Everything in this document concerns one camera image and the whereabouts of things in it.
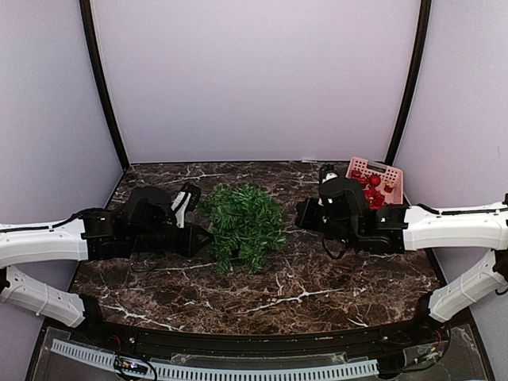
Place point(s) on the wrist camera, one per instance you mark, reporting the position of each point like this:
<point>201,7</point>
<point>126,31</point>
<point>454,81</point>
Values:
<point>186,201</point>
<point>328,184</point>

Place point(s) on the right black frame pole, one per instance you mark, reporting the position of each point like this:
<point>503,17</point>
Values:
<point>411,81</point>

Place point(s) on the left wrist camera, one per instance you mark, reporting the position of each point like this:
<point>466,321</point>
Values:
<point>186,201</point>

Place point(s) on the pink plastic basket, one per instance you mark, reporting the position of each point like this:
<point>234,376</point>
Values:
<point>387,172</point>

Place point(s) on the left black frame pole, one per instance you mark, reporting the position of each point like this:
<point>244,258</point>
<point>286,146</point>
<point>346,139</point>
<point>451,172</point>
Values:
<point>100,82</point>

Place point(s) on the red ball ornament cluster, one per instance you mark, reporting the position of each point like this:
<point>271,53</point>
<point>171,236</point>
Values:
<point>377,191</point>

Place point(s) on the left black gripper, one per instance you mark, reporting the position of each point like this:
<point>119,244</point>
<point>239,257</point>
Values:
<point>190,243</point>

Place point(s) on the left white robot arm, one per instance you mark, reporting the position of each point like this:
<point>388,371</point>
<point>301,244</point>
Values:
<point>33,243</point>

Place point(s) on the small green christmas tree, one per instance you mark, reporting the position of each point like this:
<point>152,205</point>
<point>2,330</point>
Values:
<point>246,223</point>

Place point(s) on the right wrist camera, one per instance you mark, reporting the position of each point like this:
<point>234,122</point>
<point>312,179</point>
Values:
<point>328,184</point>

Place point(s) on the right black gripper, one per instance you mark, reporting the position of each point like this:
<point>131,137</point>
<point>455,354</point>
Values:
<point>305,218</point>

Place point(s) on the black frame pole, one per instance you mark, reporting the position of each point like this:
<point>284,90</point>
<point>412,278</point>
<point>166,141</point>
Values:
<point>411,81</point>
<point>100,82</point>

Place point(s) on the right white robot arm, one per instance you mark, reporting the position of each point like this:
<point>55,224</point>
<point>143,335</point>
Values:
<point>477,227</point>

